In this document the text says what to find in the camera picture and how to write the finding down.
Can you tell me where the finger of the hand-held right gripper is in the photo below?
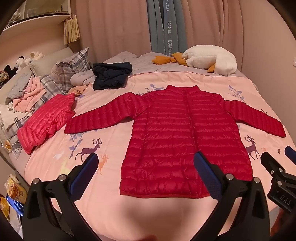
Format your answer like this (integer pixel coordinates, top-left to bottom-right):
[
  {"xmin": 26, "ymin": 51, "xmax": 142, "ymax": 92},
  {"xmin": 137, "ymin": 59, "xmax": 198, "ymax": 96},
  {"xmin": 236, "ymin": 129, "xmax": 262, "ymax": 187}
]
[
  {"xmin": 284, "ymin": 146, "xmax": 296, "ymax": 164},
  {"xmin": 260, "ymin": 152, "xmax": 286, "ymax": 184}
]

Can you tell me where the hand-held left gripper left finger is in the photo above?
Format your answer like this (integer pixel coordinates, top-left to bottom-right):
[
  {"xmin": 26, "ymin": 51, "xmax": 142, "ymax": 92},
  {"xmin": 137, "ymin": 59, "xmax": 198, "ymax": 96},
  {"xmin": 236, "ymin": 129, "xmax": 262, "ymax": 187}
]
[{"xmin": 22, "ymin": 152, "xmax": 100, "ymax": 241}]

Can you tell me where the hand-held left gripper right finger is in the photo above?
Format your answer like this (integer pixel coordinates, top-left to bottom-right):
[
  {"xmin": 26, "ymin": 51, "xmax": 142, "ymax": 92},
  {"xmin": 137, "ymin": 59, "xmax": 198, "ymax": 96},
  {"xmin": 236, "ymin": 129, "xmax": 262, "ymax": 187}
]
[{"xmin": 192, "ymin": 152, "xmax": 270, "ymax": 241}]

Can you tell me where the red down jacket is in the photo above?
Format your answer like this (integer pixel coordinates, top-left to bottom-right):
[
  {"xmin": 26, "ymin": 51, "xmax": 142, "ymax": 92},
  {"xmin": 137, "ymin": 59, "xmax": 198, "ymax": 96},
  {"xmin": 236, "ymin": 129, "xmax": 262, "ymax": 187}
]
[{"xmin": 64, "ymin": 85, "xmax": 286, "ymax": 200}]

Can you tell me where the pink-red folded down jacket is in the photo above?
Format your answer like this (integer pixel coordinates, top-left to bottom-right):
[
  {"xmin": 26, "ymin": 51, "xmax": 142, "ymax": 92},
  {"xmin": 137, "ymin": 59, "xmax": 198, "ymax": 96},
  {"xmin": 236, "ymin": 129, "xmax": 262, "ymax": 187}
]
[{"xmin": 17, "ymin": 93, "xmax": 76, "ymax": 155}]

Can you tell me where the pink printed blanket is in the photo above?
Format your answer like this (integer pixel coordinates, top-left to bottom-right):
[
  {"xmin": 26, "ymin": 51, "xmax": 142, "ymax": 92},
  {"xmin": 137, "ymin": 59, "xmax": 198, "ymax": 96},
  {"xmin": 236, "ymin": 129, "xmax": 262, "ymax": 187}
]
[{"xmin": 14, "ymin": 71, "xmax": 296, "ymax": 241}]

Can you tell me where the yellow snack bag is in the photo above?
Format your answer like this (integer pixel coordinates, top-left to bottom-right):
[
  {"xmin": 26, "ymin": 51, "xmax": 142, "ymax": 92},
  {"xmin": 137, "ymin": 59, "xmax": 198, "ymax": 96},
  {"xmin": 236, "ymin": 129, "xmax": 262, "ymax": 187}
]
[{"xmin": 5, "ymin": 176, "xmax": 28, "ymax": 200}]

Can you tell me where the blue lit device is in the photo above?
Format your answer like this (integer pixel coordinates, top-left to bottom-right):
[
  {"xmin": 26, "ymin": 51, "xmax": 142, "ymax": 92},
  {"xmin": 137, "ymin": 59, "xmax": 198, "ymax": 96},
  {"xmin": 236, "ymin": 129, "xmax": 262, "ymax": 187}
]
[{"xmin": 6, "ymin": 195, "xmax": 25, "ymax": 217}]

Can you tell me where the orange small cloth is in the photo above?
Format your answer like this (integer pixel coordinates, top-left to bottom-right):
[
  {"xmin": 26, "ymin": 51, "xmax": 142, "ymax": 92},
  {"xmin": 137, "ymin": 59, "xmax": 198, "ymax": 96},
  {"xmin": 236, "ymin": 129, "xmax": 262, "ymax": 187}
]
[{"xmin": 67, "ymin": 85, "xmax": 90, "ymax": 96}]

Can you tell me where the plaid bedding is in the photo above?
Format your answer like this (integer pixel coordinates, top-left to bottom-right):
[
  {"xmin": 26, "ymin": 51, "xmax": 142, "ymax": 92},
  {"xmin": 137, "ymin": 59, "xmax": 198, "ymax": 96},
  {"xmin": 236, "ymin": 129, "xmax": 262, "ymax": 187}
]
[{"xmin": 0, "ymin": 74, "xmax": 67, "ymax": 159}]

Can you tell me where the lilac bundled cloth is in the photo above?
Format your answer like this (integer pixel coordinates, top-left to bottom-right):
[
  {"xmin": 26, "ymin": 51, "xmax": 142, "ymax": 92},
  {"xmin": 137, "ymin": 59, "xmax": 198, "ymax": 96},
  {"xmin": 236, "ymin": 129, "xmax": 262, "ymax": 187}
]
[{"xmin": 70, "ymin": 71, "xmax": 97, "ymax": 87}]

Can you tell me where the pink crumpled garment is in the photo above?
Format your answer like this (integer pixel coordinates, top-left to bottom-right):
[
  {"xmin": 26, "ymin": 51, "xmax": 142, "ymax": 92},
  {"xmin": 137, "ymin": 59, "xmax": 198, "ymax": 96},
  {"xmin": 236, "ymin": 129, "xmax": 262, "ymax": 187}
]
[{"xmin": 11, "ymin": 76, "xmax": 47, "ymax": 113}]

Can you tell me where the navy crumpled garment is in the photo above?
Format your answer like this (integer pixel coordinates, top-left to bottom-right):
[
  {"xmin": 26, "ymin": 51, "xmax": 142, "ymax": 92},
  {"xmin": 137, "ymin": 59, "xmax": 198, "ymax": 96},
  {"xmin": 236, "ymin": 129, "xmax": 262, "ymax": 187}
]
[{"xmin": 92, "ymin": 62, "xmax": 133, "ymax": 91}]

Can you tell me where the plaid pillow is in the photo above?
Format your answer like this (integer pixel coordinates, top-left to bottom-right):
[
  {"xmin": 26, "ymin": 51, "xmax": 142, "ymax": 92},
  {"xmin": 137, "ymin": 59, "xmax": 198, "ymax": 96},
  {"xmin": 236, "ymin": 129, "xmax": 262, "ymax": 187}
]
[{"xmin": 50, "ymin": 47, "xmax": 91, "ymax": 92}]

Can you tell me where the grey garment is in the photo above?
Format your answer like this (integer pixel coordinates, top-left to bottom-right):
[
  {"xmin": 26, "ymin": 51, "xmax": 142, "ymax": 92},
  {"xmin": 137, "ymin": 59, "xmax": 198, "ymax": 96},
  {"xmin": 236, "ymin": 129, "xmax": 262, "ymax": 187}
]
[{"xmin": 6, "ymin": 73, "xmax": 33, "ymax": 104}]

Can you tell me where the white goose plush toy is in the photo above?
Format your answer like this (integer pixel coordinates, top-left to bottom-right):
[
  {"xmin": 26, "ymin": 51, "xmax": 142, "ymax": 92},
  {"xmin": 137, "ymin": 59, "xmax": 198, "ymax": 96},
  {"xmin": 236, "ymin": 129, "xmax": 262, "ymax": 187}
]
[{"xmin": 152, "ymin": 45, "xmax": 238, "ymax": 76}]

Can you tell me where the beige headboard cushion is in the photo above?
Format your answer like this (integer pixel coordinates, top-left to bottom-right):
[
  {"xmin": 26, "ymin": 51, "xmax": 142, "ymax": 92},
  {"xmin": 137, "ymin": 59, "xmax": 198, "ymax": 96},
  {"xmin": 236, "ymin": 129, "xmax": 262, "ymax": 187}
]
[{"xmin": 30, "ymin": 46, "xmax": 75, "ymax": 77}]

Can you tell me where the grey bed sheet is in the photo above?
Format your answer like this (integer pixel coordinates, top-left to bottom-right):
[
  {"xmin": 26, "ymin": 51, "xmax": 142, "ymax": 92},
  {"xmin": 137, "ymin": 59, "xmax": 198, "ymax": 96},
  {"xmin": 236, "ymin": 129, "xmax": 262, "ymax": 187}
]
[{"xmin": 102, "ymin": 51, "xmax": 245, "ymax": 77}]

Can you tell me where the pink curtain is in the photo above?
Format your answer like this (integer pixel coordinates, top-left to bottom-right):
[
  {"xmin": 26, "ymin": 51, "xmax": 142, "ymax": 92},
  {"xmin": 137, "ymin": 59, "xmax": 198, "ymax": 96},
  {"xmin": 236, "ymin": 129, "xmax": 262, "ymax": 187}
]
[
  {"xmin": 180, "ymin": 0, "xmax": 244, "ymax": 61},
  {"xmin": 77, "ymin": 0, "xmax": 152, "ymax": 63}
]

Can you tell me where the grey printed curtain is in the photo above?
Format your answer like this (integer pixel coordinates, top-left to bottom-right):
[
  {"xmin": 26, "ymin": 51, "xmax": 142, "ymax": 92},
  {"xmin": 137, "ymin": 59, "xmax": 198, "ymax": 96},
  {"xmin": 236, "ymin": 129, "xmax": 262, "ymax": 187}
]
[{"xmin": 147, "ymin": 0, "xmax": 188, "ymax": 56}]

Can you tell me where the white wall shelf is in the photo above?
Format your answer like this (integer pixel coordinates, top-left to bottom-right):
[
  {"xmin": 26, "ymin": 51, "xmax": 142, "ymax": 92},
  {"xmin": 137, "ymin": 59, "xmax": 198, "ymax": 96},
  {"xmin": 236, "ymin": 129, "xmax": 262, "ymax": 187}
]
[{"xmin": 0, "ymin": 0, "xmax": 73, "ymax": 36}]

